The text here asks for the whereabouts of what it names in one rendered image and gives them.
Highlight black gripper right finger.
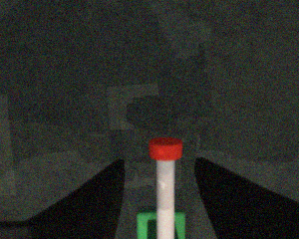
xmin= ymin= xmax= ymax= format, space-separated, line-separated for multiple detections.
xmin=194 ymin=157 xmax=299 ymax=239

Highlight white pin with red cap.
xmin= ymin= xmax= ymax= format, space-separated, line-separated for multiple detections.
xmin=149 ymin=137 xmax=182 ymax=239

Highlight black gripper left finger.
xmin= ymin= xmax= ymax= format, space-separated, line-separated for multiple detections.
xmin=0 ymin=159 xmax=125 ymax=239

